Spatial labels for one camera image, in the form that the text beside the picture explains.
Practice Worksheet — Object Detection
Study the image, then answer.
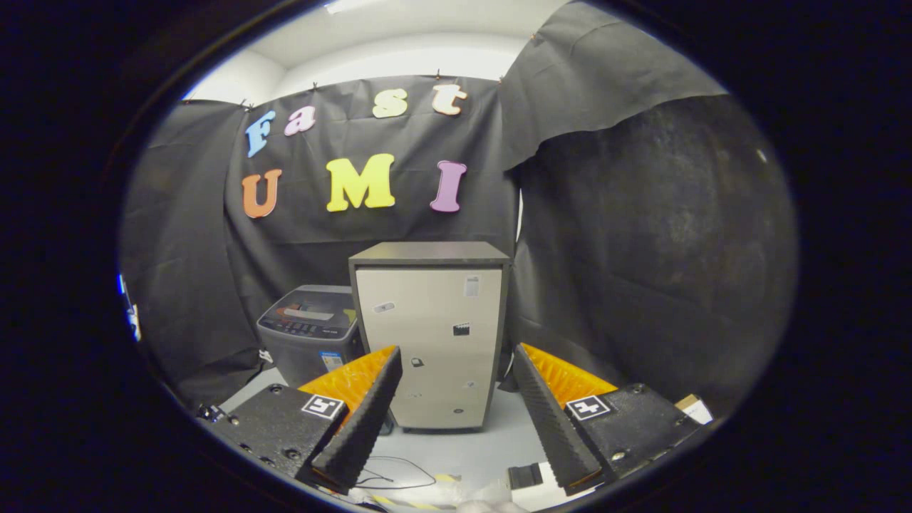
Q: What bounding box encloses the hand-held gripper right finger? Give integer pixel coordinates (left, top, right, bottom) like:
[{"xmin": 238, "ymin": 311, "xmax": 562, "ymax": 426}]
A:
[{"xmin": 512, "ymin": 343, "xmax": 703, "ymax": 496}]

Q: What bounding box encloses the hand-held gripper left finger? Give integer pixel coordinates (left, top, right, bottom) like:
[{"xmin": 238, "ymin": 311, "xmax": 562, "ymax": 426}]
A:
[{"xmin": 207, "ymin": 346, "xmax": 403, "ymax": 494}]

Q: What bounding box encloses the grey washing machine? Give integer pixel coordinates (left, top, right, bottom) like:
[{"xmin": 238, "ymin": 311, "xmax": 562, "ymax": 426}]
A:
[{"xmin": 256, "ymin": 285, "xmax": 366, "ymax": 389}]

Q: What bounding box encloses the small black block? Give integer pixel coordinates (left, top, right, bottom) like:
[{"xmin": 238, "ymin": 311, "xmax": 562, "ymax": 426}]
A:
[{"xmin": 507, "ymin": 463, "xmax": 544, "ymax": 490}]

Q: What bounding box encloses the white paper sheet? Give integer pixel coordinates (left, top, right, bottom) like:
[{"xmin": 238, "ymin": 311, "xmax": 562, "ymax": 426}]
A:
[{"xmin": 527, "ymin": 462, "xmax": 596, "ymax": 511}]

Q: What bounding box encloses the yellow floor tape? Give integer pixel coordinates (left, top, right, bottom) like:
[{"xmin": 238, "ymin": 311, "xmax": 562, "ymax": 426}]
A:
[{"xmin": 369, "ymin": 494, "xmax": 444, "ymax": 511}]

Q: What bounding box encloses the small cardboard box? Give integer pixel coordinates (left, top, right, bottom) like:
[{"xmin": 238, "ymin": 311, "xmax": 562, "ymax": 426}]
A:
[{"xmin": 673, "ymin": 394, "xmax": 715, "ymax": 427}]

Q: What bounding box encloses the blue and white object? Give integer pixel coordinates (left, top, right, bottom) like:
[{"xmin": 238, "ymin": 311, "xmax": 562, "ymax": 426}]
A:
[{"xmin": 117, "ymin": 274, "xmax": 144, "ymax": 343}]

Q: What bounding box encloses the thin black cable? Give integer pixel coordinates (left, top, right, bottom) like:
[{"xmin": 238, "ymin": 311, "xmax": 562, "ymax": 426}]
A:
[{"xmin": 355, "ymin": 456, "xmax": 437, "ymax": 491}]

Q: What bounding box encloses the beige cabinet with dark frame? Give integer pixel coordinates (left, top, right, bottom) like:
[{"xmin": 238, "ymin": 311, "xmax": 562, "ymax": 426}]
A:
[{"xmin": 348, "ymin": 241, "xmax": 512, "ymax": 434}]

